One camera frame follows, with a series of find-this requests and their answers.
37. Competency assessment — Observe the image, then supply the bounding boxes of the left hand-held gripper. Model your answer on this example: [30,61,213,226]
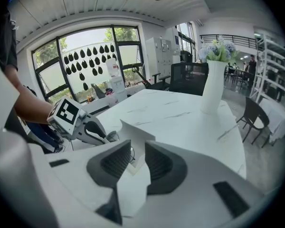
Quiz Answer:
[46,96,121,147]

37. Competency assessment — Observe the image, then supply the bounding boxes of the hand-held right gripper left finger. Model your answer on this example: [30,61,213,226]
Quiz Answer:
[28,139,132,228]

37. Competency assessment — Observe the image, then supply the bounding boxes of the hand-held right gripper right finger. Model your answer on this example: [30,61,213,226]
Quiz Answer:
[132,140,268,228]

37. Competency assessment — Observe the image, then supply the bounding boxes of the person's left forearm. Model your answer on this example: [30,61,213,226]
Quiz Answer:
[13,79,54,123]

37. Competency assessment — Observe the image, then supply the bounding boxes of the black folded bag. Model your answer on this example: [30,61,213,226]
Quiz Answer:
[91,83,105,99]

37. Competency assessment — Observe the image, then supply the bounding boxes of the white water dispenser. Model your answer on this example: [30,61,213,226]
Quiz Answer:
[109,76,128,104]

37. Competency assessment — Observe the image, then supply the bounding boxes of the clear water dispenser bottle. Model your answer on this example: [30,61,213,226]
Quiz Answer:
[105,57,121,78]

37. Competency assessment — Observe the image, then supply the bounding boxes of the group of black hanging shells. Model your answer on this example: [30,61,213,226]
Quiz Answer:
[63,43,117,92]

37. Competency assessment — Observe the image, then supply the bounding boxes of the white vase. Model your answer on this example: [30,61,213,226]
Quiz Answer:
[199,59,227,115]

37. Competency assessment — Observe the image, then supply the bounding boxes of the black mesh office chair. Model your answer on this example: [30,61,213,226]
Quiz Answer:
[169,62,209,97]

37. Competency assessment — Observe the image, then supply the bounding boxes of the white locker cabinet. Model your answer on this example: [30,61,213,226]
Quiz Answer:
[145,37,174,80]

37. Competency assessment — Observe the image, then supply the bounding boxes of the brown chair with cushion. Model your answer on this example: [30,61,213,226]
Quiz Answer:
[236,96,271,148]

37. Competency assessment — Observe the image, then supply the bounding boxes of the long table with chairs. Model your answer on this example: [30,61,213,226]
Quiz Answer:
[225,65,252,90]

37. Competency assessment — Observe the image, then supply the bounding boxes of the white cloth-covered table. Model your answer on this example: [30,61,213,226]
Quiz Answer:
[258,97,285,144]

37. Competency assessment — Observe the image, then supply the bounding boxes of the pale blue flower bouquet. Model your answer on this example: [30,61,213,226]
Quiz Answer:
[199,34,239,63]

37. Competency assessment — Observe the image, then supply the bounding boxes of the white shelving rack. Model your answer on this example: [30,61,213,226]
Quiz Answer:
[249,32,285,114]

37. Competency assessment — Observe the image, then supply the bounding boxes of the black railing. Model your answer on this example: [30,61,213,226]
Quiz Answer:
[199,34,257,49]

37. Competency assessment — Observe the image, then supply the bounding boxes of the thin metal wire-frame eyeglasses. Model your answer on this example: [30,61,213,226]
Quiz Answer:
[129,146,137,163]

